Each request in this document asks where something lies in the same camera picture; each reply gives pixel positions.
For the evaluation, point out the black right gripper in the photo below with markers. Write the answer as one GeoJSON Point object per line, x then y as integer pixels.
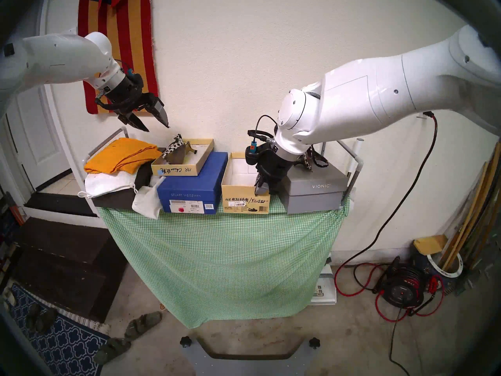
{"type": "Point", "coordinates": [274, 167]}

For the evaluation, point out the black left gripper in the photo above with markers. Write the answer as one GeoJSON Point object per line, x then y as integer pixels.
{"type": "Point", "coordinates": [123, 95]}

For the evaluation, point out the yellow cardboard shoe box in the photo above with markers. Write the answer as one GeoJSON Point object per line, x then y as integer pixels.
{"type": "Point", "coordinates": [244, 201]}

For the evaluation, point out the houndstooth high heel shoe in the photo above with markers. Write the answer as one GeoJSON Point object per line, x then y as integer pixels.
{"type": "Point", "coordinates": [313, 159]}
{"type": "Point", "coordinates": [176, 148]}

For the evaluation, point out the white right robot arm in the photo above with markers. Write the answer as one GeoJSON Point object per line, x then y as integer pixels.
{"type": "Point", "coordinates": [372, 93]}

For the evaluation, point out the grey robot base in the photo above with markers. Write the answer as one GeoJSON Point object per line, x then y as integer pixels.
{"type": "Point", "coordinates": [250, 363]}

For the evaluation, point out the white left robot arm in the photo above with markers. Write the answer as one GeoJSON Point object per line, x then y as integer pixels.
{"type": "Point", "coordinates": [51, 60]}

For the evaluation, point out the grey Vionic shoe box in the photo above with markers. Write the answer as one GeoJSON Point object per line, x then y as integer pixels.
{"type": "Point", "coordinates": [313, 195]}

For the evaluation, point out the yellow shoe box lid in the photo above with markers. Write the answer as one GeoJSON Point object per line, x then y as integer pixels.
{"type": "Point", "coordinates": [184, 170]}

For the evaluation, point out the blue shoe box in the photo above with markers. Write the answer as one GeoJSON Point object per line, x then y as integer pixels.
{"type": "Point", "coordinates": [188, 195]}

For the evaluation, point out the white box under table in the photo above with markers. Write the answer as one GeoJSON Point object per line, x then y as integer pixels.
{"type": "Point", "coordinates": [324, 287]}

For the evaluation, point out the orange folded cloth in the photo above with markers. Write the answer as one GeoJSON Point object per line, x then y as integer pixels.
{"type": "Point", "coordinates": [121, 154]}

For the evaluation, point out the white dust bag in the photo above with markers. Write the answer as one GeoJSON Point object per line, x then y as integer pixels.
{"type": "Point", "coordinates": [146, 205]}
{"type": "Point", "coordinates": [105, 183]}

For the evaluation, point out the green checked tablecloth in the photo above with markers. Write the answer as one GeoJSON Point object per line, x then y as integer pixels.
{"type": "Point", "coordinates": [223, 257]}

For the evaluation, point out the red yellow striped flag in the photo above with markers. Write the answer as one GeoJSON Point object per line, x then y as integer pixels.
{"type": "Point", "coordinates": [133, 34]}

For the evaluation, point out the white and black cloth pile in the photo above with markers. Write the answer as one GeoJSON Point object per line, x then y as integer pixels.
{"type": "Point", "coordinates": [113, 201]}

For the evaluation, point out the white panel door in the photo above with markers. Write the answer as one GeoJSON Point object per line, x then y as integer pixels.
{"type": "Point", "coordinates": [35, 144]}

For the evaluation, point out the black base knob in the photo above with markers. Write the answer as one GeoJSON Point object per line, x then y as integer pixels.
{"type": "Point", "coordinates": [186, 341]}
{"type": "Point", "coordinates": [314, 343]}

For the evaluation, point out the dark brown wooden steps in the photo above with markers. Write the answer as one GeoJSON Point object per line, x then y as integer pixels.
{"type": "Point", "coordinates": [70, 261]}

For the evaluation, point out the blue patterned pot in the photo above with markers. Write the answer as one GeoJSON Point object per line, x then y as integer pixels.
{"type": "Point", "coordinates": [422, 261]}

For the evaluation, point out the yellow envelope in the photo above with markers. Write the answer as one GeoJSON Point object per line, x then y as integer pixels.
{"type": "Point", "coordinates": [430, 244]}

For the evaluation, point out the olive green sandal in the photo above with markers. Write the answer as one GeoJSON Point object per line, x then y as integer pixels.
{"type": "Point", "coordinates": [112, 351]}
{"type": "Point", "coordinates": [143, 325]}

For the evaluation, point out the leaning wooden boards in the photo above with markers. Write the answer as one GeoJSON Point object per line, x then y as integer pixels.
{"type": "Point", "coordinates": [477, 206]}

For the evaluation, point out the dark slipper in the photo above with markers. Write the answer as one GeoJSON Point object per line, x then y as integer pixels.
{"type": "Point", "coordinates": [49, 320]}
{"type": "Point", "coordinates": [33, 316]}

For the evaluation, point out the blue patterned rug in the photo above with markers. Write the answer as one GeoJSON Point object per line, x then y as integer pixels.
{"type": "Point", "coordinates": [66, 344]}

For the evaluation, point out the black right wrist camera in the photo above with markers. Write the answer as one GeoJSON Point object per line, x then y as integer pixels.
{"type": "Point", "coordinates": [252, 154]}

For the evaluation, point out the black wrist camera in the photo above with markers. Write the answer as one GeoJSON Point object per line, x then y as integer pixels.
{"type": "Point", "coordinates": [131, 75]}
{"type": "Point", "coordinates": [252, 154]}

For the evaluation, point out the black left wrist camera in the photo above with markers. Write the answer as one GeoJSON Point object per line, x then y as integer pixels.
{"type": "Point", "coordinates": [131, 75]}

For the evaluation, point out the grey pipe table rail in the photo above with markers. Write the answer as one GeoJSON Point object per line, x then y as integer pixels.
{"type": "Point", "coordinates": [105, 138]}
{"type": "Point", "coordinates": [354, 163]}

